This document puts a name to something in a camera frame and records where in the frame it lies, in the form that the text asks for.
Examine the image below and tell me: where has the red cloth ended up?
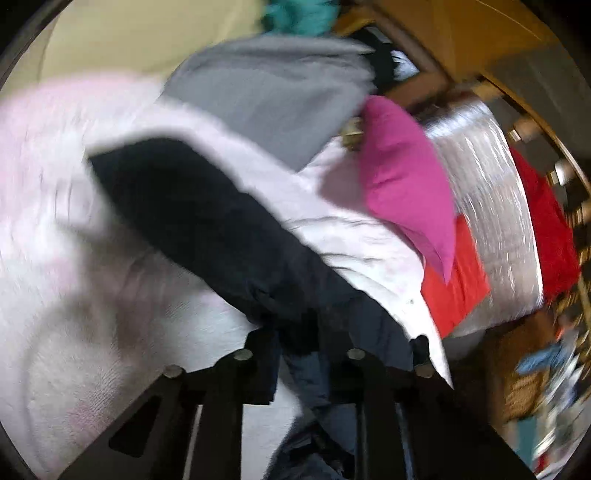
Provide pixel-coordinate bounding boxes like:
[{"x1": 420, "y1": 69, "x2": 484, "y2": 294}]
[{"x1": 508, "y1": 148, "x2": 583, "y2": 301}]

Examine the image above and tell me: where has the teal garment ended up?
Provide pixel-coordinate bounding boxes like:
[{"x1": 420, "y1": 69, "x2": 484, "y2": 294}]
[{"x1": 261, "y1": 0, "x2": 342, "y2": 38}]

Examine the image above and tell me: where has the black and white cloth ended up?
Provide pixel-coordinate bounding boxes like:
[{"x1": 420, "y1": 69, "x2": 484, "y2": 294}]
[{"x1": 351, "y1": 28, "x2": 422, "y2": 93}]

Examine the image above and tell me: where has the large red pillow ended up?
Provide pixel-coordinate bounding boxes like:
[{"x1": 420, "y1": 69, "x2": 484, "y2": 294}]
[{"x1": 420, "y1": 215, "x2": 491, "y2": 340}]

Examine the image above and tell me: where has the navy blue jacket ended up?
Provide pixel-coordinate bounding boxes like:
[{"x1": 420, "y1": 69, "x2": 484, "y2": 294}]
[{"x1": 88, "y1": 136, "x2": 416, "y2": 480}]

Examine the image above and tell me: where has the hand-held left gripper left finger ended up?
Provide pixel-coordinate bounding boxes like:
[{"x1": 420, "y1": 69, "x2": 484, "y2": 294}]
[{"x1": 58, "y1": 328, "x2": 279, "y2": 480}]

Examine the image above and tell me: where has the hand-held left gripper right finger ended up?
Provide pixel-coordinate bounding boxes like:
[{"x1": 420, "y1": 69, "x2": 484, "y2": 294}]
[{"x1": 345, "y1": 336, "x2": 532, "y2": 480}]

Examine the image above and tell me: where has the wooden table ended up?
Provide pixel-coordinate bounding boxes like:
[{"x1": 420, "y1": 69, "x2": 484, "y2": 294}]
[{"x1": 332, "y1": 0, "x2": 591, "y2": 232}]

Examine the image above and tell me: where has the wicker basket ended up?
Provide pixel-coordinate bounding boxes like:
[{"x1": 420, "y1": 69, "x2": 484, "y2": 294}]
[{"x1": 487, "y1": 323, "x2": 571, "y2": 425}]

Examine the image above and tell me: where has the blue cloth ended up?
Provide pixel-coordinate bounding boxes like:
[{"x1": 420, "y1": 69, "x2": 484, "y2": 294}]
[{"x1": 516, "y1": 345, "x2": 574, "y2": 376}]

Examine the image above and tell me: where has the white blanket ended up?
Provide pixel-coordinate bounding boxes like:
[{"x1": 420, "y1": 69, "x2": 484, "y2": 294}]
[{"x1": 0, "y1": 76, "x2": 455, "y2": 480}]

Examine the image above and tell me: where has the cream sofa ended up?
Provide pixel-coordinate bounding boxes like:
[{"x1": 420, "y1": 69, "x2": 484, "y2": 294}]
[{"x1": 39, "y1": 0, "x2": 273, "y2": 86}]

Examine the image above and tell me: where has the magenta cloth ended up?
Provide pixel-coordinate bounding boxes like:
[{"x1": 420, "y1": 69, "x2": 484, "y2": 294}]
[{"x1": 360, "y1": 96, "x2": 459, "y2": 284}]

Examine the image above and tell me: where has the grey garment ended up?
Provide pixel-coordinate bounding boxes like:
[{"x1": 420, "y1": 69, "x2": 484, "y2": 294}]
[{"x1": 161, "y1": 36, "x2": 377, "y2": 171}]

